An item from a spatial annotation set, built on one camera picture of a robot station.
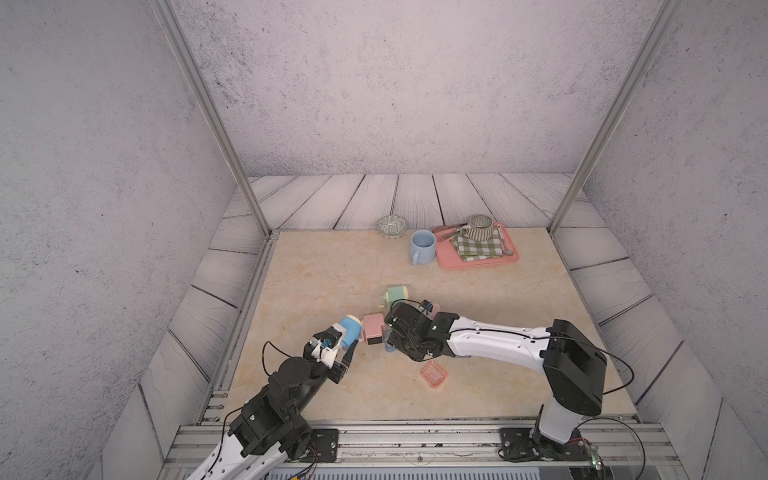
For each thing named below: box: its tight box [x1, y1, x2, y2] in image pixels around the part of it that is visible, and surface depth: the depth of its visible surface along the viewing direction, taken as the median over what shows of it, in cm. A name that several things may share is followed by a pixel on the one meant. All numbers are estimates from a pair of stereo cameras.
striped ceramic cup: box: [460, 214, 494, 242], surface depth 114 cm
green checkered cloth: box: [450, 228, 502, 261], surface depth 117 cm
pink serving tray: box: [432, 221, 519, 269], surface depth 115 cm
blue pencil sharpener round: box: [340, 314, 363, 348], surface depth 73 cm
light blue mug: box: [410, 229, 437, 266], surface depth 109 cm
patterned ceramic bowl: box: [377, 214, 407, 239], surface depth 121 cm
